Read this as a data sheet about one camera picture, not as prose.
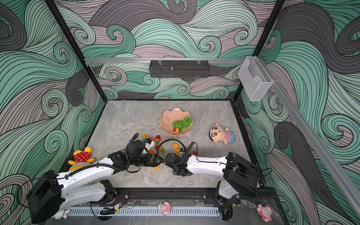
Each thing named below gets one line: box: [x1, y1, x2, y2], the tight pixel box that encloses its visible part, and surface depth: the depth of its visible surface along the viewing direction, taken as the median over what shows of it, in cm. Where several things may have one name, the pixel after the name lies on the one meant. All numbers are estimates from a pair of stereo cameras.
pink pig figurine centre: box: [157, 200, 172, 217], surface depth 69 cm
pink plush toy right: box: [256, 203, 274, 223], surface depth 67 cm
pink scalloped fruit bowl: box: [158, 107, 194, 136], surface depth 106 cm
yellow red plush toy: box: [67, 146, 96, 173], surface depth 84 cm
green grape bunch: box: [172, 116, 193, 133], surface depth 100 cm
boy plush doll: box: [209, 122, 237, 145], surface depth 92 cm
